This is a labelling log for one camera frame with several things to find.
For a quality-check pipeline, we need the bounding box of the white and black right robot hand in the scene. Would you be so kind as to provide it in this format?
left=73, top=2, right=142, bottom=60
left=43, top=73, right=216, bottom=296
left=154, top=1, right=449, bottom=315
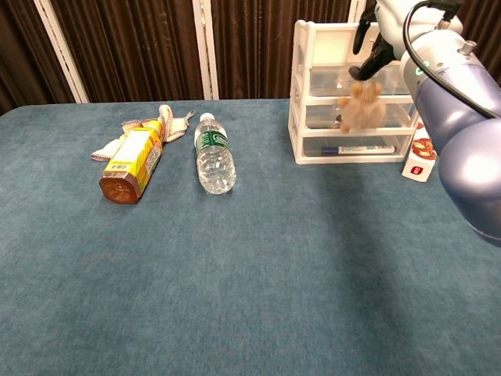
left=349, top=0, right=465, bottom=81

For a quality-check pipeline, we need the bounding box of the tan plush toy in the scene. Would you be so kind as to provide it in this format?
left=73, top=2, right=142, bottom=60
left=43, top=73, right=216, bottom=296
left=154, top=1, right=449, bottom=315
left=337, top=80, right=387, bottom=135

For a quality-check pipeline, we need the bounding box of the white plastic drawer organizer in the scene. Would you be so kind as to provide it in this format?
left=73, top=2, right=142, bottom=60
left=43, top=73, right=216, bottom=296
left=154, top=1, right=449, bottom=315
left=288, top=19, right=423, bottom=165

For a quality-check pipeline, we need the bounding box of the blue-capped white marker pen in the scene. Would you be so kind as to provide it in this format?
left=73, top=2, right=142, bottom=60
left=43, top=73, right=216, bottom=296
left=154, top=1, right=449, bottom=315
left=320, top=144, right=397, bottom=156

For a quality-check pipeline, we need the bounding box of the long white box red print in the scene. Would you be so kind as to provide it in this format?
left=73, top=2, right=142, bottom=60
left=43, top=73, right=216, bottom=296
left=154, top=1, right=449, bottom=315
left=401, top=122, right=438, bottom=183

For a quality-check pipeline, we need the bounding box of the clear water bottle green label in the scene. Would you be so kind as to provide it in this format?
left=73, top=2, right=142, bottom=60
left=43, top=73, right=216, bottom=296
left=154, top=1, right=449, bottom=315
left=193, top=112, right=237, bottom=195

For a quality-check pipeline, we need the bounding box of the white patterned cloth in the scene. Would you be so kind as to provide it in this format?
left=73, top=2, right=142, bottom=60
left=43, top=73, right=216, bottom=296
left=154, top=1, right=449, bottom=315
left=90, top=104, right=196, bottom=162

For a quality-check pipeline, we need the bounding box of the dark brown pleated curtain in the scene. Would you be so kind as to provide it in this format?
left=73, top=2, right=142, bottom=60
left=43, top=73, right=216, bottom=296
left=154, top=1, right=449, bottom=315
left=0, top=0, right=501, bottom=117

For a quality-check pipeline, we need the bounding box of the blue felt table cover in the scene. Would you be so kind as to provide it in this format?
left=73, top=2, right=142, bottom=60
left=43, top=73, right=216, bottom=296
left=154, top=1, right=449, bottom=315
left=0, top=97, right=501, bottom=376

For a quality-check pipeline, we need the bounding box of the amber tea bottle yellow label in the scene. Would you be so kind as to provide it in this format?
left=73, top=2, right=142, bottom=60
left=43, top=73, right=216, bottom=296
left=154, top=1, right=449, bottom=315
left=98, top=120, right=164, bottom=205

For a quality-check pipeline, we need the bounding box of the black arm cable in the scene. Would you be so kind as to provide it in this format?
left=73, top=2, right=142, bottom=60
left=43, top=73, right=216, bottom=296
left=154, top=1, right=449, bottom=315
left=404, top=0, right=501, bottom=120

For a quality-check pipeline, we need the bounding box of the white frame post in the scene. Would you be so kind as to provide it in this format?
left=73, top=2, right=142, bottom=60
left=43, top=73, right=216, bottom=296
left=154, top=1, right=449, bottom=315
left=191, top=0, right=219, bottom=101
left=348, top=0, right=369, bottom=24
left=33, top=0, right=90, bottom=104

